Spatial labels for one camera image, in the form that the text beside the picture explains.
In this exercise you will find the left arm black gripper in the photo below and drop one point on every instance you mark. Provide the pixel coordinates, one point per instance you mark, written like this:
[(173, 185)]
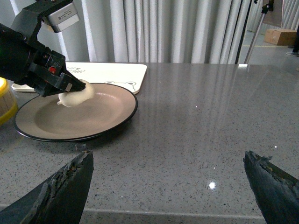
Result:
[(44, 70)]

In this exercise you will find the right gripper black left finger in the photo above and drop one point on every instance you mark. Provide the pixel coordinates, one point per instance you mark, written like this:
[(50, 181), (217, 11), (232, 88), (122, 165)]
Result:
[(60, 199)]

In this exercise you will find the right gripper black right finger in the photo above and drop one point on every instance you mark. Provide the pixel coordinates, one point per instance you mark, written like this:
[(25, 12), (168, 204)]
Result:
[(276, 192)]

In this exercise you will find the white steamed bun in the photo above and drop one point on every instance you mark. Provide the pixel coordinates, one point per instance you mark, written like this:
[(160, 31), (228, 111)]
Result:
[(70, 99)]

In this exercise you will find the tan plate black rim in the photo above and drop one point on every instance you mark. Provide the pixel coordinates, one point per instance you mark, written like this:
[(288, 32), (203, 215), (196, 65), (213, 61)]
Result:
[(43, 119)]

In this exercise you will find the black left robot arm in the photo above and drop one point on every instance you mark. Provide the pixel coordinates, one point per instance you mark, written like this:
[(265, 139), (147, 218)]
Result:
[(24, 30)]

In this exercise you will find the cream bear tray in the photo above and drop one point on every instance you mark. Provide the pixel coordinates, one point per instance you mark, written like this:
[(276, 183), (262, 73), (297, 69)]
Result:
[(126, 75)]

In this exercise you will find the yellow wooden steamer basket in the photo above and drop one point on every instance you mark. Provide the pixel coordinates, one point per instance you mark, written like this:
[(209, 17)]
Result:
[(8, 104)]

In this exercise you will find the grey pleated curtain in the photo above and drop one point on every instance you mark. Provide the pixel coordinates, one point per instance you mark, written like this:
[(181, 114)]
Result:
[(153, 31)]

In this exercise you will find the person's shoe and leg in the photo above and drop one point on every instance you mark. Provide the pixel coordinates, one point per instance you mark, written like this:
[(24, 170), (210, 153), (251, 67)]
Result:
[(295, 51)]

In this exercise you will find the cardboard box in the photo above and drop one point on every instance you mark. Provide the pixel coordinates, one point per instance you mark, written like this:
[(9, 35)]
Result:
[(280, 37)]

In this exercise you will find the metal tripod stand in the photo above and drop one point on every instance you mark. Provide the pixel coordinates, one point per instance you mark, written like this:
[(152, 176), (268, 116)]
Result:
[(265, 9)]

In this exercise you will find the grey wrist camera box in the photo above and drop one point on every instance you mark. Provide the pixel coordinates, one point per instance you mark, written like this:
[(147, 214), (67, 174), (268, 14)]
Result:
[(62, 18)]

